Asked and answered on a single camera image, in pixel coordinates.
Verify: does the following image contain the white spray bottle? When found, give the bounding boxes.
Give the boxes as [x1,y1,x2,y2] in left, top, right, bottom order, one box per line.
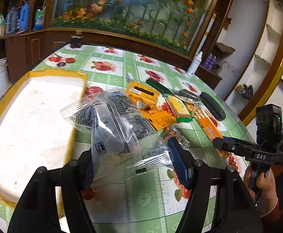
[186,51,203,77]

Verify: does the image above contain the white plastic bucket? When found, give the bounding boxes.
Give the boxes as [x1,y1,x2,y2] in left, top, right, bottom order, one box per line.
[0,58,11,91]

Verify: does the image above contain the orange peanut cracker pack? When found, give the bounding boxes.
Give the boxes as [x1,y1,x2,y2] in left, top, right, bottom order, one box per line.
[188,103,232,159]

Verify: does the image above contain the wooden cabinet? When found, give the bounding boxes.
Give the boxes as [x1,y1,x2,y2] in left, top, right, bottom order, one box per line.
[0,27,223,91]

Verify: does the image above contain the purple bottles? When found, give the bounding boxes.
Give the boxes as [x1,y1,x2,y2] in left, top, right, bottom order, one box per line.
[203,54,217,70]

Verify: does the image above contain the cracker pack green end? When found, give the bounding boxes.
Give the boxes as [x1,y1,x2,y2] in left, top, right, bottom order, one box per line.
[166,95,192,123]

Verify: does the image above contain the grey thermos jug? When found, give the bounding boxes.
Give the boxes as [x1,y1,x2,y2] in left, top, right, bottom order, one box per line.
[5,6,18,34]

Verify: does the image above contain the small wrapped candy far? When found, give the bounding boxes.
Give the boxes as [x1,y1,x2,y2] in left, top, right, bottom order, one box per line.
[126,73,135,84]

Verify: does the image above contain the yellow white foam tray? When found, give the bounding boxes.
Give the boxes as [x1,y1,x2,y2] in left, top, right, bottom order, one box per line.
[0,68,88,208]

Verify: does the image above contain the clear plastic snack bag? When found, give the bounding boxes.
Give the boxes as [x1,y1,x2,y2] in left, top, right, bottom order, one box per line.
[60,90,172,190]

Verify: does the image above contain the silver foil snack bag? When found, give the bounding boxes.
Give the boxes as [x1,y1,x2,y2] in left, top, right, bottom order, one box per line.
[175,89,200,102]

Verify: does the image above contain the blue thermos jug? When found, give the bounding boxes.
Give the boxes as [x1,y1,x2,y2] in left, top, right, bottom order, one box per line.
[18,3,31,31]

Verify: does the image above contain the orange text snack pack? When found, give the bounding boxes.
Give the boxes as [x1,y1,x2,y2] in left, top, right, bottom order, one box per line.
[139,107,176,130]

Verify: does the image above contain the flower aquarium display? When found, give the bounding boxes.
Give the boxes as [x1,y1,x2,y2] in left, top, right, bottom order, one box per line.
[50,0,214,55]

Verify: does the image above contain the person's right hand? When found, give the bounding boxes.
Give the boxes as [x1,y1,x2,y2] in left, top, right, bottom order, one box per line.
[256,168,278,218]

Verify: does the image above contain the dark ink bottle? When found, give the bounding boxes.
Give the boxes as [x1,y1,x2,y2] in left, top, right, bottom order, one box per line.
[70,30,83,48]

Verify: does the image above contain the dark green snack pouch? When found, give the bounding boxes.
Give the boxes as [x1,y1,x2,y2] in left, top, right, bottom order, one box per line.
[146,78,173,97]

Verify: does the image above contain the black glasses case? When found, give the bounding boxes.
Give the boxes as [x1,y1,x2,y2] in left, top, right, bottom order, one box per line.
[199,92,226,121]

